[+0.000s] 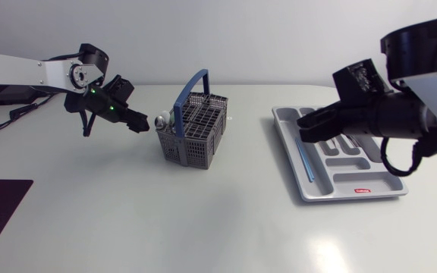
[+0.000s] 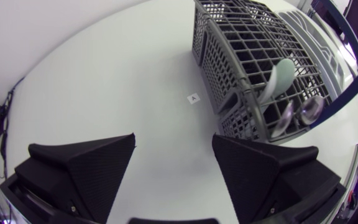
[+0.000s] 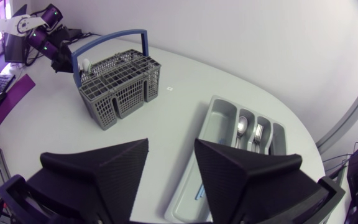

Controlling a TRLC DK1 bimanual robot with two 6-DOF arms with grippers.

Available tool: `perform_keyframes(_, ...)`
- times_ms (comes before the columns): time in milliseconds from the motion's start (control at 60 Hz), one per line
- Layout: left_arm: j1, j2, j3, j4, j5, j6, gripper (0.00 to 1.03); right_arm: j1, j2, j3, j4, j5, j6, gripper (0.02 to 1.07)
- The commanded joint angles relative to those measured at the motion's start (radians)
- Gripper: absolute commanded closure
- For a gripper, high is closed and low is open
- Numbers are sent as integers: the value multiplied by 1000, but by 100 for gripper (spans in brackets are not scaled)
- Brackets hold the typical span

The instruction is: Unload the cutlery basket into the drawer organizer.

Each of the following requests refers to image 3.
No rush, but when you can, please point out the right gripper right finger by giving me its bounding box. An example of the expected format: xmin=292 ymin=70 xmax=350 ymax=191
xmin=193 ymin=138 xmax=329 ymax=224

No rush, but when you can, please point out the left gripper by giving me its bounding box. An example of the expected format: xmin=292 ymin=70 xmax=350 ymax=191
xmin=50 ymin=42 xmax=75 ymax=74

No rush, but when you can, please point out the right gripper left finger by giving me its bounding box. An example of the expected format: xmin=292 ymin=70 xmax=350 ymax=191
xmin=26 ymin=138 xmax=150 ymax=224

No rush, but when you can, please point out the grey cutlery basket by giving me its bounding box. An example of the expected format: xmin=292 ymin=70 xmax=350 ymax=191
xmin=71 ymin=29 xmax=162 ymax=131

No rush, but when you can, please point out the grey cutlery tray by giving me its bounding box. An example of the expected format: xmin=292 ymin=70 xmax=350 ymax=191
xmin=163 ymin=95 xmax=288 ymax=224

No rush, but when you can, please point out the pale plastic spoon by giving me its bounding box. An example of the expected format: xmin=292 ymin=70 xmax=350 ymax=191
xmin=78 ymin=58 xmax=92 ymax=75

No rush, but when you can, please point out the black power brick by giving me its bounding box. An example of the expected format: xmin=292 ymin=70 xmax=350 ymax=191
xmin=66 ymin=28 xmax=83 ymax=40

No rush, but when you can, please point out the dark screen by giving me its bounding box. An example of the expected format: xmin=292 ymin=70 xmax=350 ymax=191
xmin=4 ymin=32 xmax=28 ymax=64

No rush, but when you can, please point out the steel fork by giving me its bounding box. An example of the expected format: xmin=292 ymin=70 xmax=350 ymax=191
xmin=252 ymin=123 xmax=265 ymax=153

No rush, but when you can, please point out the steel spoon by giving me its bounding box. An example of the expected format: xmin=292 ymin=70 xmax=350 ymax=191
xmin=234 ymin=116 xmax=249 ymax=149

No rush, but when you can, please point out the dark mat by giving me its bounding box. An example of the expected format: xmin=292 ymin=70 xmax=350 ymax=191
xmin=0 ymin=73 xmax=36 ymax=129

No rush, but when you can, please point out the black keyboard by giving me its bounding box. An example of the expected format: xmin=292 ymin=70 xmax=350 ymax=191
xmin=0 ymin=73 xmax=16 ymax=95

